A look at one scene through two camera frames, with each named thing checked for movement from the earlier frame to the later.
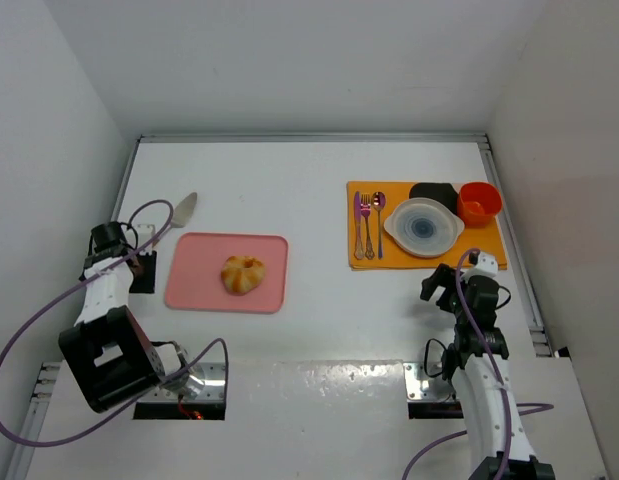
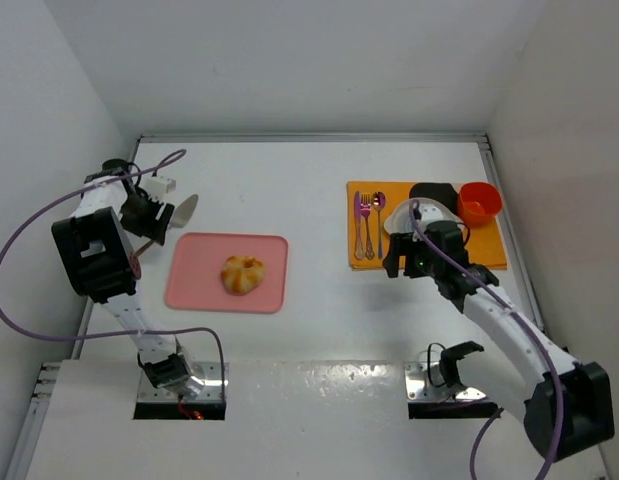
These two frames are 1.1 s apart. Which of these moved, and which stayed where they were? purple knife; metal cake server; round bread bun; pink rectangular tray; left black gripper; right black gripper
Moved: left black gripper; right black gripper
Stayed: purple knife; metal cake server; pink rectangular tray; round bread bun
